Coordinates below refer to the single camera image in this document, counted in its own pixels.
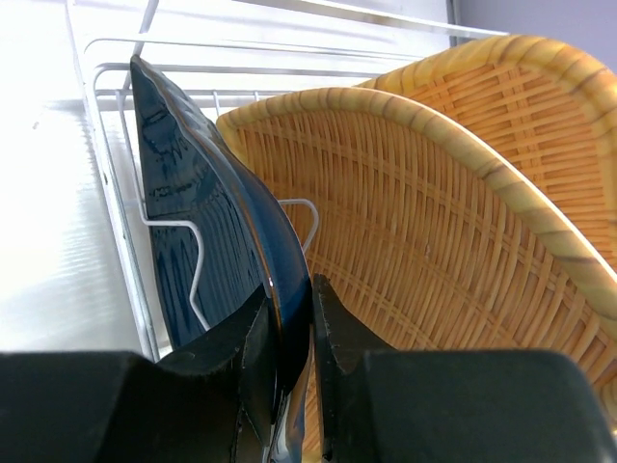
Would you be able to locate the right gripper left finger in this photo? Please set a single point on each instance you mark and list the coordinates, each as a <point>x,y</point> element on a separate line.
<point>209,401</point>

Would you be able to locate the triangular woven orange plate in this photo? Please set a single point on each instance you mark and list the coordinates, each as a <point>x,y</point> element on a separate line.
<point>429,236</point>

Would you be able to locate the dark blue plate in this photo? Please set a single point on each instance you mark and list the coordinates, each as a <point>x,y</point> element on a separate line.
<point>217,234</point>

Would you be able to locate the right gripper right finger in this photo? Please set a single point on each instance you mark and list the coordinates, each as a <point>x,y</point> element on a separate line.
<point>381,404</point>

